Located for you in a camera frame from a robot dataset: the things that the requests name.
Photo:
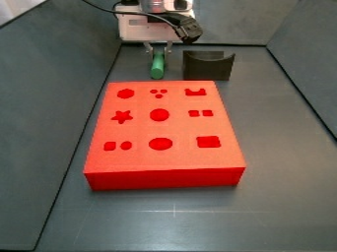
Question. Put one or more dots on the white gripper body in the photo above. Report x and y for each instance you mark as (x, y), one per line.
(143, 28)

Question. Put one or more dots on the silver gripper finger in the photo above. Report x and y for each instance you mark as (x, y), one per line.
(167, 50)
(149, 50)

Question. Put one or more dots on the green cylinder peg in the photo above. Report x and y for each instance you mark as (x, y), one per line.
(157, 70)

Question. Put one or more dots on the black regrasp holder fixture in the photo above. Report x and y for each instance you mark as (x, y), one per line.
(208, 65)

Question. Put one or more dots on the red foam shape board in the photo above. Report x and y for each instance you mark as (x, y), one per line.
(163, 136)

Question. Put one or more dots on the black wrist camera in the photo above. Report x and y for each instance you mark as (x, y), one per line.
(186, 27)

